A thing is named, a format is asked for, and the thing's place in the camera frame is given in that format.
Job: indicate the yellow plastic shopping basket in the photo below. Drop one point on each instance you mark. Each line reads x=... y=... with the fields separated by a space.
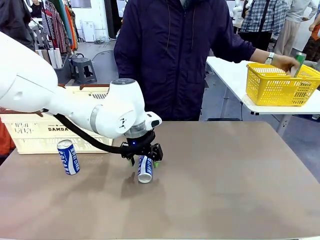
x=270 y=90

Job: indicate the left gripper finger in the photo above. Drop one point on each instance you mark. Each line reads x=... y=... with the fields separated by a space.
x=156 y=163
x=131 y=162

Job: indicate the teal hanging garment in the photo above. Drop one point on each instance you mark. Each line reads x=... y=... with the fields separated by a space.
x=62 y=10

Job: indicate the bystander in plaid shirt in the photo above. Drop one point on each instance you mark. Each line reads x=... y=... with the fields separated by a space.
x=265 y=15

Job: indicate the person in navy jacket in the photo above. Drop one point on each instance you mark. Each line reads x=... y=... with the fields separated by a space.
x=175 y=62

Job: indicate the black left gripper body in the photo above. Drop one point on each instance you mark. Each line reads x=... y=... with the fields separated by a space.
x=140 y=147

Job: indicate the blue white Pocari can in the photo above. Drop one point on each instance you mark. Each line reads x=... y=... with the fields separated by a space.
x=145 y=172
x=68 y=160

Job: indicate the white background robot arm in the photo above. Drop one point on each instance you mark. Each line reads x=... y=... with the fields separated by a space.
x=238 y=10

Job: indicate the orange hanging garment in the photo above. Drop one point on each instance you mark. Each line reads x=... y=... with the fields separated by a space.
x=71 y=27

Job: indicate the orange cloth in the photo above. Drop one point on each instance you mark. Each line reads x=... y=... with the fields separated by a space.
x=6 y=140

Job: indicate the grey storage bin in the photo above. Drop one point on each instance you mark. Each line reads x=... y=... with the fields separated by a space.
x=63 y=72

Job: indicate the green Chilsung cider can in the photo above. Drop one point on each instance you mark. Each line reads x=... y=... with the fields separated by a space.
x=300 y=58

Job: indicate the person's left forearm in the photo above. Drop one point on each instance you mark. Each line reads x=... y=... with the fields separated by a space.
x=260 y=56

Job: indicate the bystander in dark jacket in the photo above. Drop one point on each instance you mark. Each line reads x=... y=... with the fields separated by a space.
x=15 y=20

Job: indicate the person's left hand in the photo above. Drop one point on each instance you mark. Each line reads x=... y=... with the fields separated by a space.
x=285 y=63

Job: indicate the striped hanging garment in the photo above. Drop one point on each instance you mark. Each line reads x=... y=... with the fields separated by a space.
x=56 y=27

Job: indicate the cream crate with brown rim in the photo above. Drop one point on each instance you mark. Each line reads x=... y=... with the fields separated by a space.
x=32 y=140

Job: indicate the grey plastic stool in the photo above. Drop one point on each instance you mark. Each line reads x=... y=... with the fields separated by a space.
x=83 y=71

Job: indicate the silver wrist watch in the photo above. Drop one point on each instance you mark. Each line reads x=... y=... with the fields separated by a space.
x=269 y=58

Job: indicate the bystander in orange vest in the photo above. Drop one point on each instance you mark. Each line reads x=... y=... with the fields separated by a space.
x=312 y=47

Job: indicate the distant person in black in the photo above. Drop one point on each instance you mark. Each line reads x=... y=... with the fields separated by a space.
x=36 y=10

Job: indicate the white side table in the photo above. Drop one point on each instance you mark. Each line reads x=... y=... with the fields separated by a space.
x=225 y=75

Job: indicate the white air purifier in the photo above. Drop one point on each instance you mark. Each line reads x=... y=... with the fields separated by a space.
x=88 y=31

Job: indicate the bystander in grey shirt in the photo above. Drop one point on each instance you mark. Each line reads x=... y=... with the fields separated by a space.
x=287 y=30

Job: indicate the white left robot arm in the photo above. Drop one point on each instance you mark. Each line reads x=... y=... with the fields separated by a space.
x=37 y=87

